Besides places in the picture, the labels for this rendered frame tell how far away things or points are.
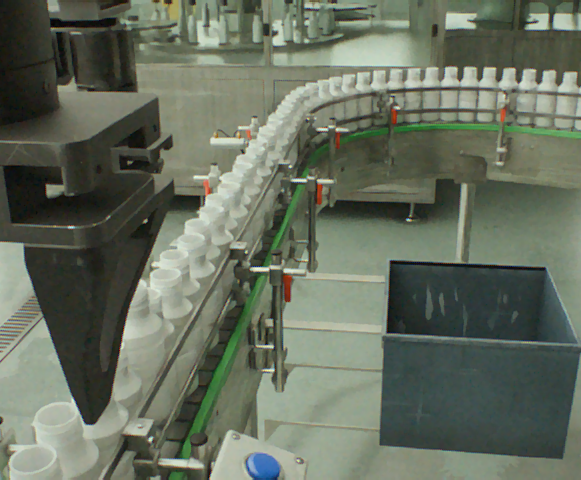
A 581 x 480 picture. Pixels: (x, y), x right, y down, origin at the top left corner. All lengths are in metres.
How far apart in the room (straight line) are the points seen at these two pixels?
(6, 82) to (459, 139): 2.25
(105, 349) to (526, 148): 2.21
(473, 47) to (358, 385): 3.75
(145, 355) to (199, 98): 3.54
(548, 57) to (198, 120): 2.95
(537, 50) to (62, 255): 5.94
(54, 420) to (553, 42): 5.64
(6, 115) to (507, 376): 1.10
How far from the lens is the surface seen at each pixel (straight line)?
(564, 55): 6.13
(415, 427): 1.29
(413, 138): 2.37
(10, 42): 0.20
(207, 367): 1.02
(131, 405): 0.77
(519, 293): 1.51
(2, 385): 3.02
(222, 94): 4.23
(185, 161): 4.39
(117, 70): 0.69
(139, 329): 0.78
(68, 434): 0.66
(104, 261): 0.19
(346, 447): 2.50
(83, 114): 0.21
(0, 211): 0.19
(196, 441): 0.70
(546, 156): 2.41
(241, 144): 1.88
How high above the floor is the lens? 1.53
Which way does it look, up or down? 23 degrees down
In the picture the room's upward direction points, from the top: 1 degrees counter-clockwise
